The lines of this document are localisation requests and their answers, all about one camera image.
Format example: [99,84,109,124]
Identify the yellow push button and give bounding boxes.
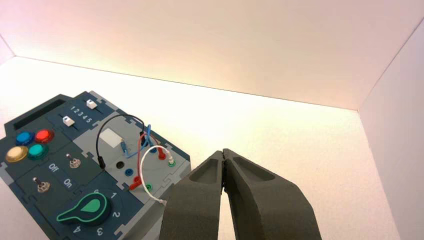
[4,145,30,164]

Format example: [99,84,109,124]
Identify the teal push button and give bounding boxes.
[27,143,50,162]

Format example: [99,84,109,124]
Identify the blue grey control box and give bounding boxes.
[0,90,192,240]

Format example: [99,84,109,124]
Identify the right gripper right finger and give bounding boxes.
[222,148,323,240]

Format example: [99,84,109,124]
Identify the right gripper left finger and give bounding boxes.
[158,150,224,240]

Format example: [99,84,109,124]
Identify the blue jumper cable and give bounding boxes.
[119,124,158,159]

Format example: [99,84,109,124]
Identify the white jumper cable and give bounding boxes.
[139,145,176,206]

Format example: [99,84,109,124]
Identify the green rotary knob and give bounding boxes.
[56,192,112,228]

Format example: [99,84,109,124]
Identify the white label plate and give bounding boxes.
[99,128,124,149]

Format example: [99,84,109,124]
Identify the red push button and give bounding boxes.
[34,129,56,144]

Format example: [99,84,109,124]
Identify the blue push button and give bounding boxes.
[15,131,36,147]

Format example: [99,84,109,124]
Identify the jumper wires with plugs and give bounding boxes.
[129,132,167,191]

